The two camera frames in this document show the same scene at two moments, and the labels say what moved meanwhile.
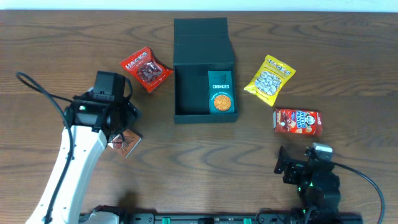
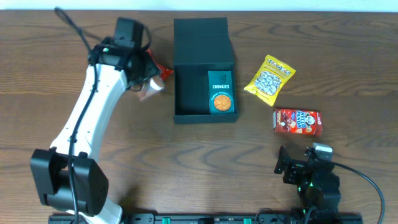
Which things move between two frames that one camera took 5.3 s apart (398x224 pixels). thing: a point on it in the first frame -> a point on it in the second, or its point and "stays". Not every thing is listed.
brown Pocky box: [127, 142] -> [151, 87]
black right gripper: [295, 167] stays
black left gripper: [129, 112] -> [152, 68]
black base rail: [237, 218] stays
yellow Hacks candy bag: [268, 79] stays
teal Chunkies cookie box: [221, 93] stays
